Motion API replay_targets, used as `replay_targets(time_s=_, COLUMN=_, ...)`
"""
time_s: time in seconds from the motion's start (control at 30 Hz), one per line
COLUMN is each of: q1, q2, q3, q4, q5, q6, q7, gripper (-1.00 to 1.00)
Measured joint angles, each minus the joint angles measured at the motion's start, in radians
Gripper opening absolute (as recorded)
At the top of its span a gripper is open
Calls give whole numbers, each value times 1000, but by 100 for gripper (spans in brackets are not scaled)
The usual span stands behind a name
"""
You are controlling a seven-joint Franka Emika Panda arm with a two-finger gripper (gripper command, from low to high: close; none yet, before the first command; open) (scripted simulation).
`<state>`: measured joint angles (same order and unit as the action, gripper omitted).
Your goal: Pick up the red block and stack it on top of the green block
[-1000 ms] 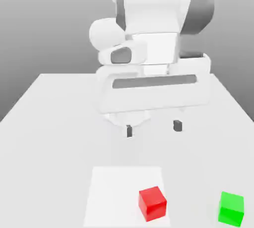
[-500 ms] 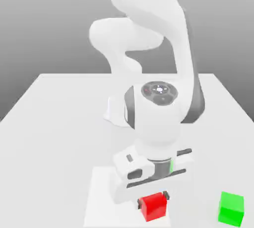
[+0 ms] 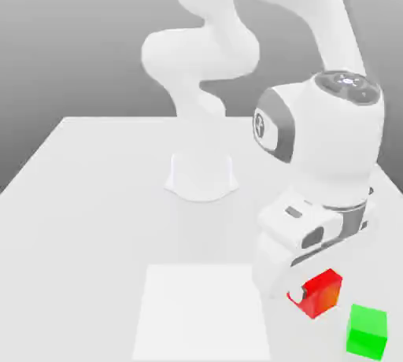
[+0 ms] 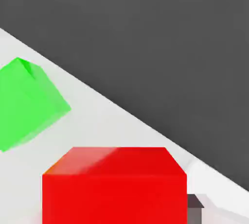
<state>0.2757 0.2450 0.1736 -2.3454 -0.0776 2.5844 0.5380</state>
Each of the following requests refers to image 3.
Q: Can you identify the small red cube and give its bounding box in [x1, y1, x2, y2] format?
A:
[286, 268, 343, 320]

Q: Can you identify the small green cube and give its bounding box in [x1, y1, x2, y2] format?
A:
[345, 303, 388, 362]

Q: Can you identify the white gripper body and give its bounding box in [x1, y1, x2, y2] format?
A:
[251, 231, 347, 301]

